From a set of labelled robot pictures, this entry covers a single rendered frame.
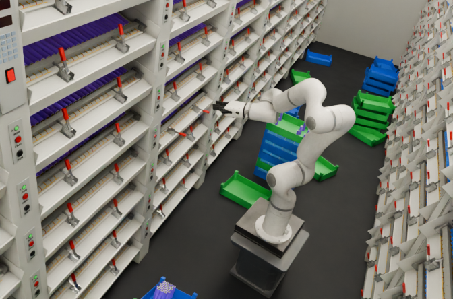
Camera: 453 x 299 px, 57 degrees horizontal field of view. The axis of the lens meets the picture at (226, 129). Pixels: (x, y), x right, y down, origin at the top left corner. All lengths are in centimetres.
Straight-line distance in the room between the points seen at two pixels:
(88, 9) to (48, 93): 25
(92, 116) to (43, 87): 27
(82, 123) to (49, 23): 40
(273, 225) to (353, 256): 77
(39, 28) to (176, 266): 160
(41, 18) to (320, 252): 206
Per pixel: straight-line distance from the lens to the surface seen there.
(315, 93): 170
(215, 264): 240
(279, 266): 211
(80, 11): 120
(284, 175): 186
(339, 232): 283
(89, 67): 132
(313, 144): 175
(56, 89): 121
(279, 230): 212
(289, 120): 293
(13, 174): 121
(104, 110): 147
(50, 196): 143
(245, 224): 217
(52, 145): 131
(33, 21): 110
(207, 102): 237
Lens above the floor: 186
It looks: 33 degrees down
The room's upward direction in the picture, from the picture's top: 11 degrees clockwise
